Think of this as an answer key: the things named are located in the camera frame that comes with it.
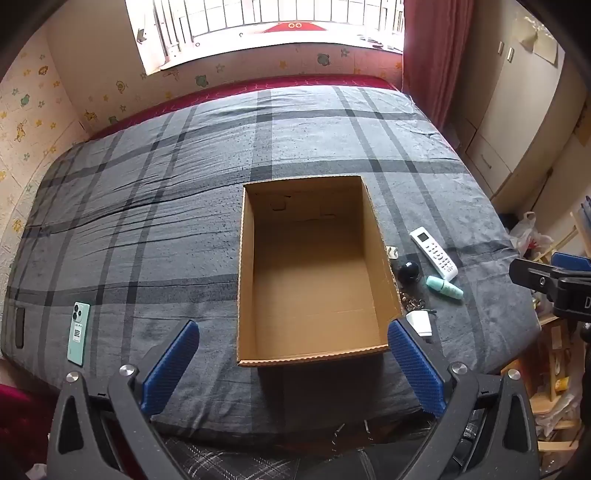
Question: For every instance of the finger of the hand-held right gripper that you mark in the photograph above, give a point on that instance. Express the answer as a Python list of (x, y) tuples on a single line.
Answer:
[(535, 278), (572, 261)]

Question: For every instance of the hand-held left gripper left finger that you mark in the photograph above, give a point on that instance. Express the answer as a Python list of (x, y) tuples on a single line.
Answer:
[(171, 364)]

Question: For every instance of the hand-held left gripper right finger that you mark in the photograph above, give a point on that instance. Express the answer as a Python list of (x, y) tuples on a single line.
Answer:
[(415, 364)]

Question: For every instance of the white charger plug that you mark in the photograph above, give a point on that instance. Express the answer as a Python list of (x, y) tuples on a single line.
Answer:
[(419, 322)]

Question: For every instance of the light green cosmetic bottle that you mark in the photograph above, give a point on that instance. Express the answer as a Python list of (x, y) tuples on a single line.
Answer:
[(444, 288)]

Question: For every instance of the black round jar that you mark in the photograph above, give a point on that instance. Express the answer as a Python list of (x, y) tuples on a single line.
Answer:
[(409, 271)]

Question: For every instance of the white remote control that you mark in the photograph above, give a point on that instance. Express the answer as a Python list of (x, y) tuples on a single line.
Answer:
[(434, 253)]

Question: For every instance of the cardboard box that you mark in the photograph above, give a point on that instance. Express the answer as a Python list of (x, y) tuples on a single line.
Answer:
[(314, 295)]

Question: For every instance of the white plastic bag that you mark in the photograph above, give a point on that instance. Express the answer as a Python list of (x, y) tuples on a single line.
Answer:
[(526, 230)]

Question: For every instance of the wooden shelf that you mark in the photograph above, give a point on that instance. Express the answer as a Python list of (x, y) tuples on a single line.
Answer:
[(558, 369)]

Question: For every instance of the light green smartphone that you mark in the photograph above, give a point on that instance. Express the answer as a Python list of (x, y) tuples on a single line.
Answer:
[(77, 333)]

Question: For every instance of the dark plaid cloth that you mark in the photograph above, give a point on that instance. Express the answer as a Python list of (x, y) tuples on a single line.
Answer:
[(221, 461)]

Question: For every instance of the black flat device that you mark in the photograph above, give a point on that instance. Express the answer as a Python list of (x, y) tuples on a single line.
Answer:
[(20, 327)]

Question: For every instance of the grey plaid blanket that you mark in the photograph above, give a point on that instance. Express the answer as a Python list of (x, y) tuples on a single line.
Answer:
[(161, 207)]

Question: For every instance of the dark red cloth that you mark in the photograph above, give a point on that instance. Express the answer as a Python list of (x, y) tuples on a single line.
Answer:
[(23, 424)]

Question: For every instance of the beige wardrobe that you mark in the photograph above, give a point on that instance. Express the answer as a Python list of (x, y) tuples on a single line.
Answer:
[(512, 106)]

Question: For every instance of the yellow paper note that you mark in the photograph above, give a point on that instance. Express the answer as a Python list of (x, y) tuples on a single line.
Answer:
[(540, 39)]

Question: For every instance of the red curtain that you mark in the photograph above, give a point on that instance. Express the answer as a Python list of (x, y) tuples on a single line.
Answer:
[(431, 60)]

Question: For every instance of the red mattress sheet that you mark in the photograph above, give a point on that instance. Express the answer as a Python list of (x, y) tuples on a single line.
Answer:
[(240, 87)]

